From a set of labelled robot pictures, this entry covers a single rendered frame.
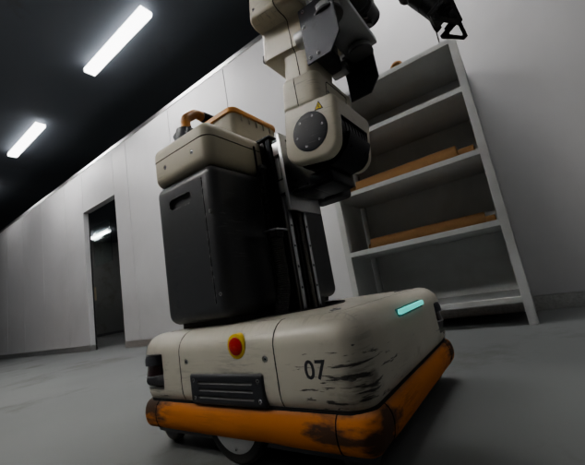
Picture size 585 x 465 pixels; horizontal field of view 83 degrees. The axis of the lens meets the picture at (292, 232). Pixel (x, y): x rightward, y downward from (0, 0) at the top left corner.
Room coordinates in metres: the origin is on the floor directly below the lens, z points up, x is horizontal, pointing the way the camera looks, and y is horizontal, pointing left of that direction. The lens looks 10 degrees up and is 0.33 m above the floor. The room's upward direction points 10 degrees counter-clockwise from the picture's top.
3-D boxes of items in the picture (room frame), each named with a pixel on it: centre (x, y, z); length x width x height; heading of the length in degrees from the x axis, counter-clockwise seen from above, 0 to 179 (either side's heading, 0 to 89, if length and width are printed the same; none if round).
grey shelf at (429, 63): (2.04, -0.80, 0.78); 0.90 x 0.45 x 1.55; 56
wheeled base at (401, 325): (1.00, 0.02, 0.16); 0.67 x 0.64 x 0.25; 56
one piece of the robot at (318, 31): (0.84, -0.22, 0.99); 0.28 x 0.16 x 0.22; 146
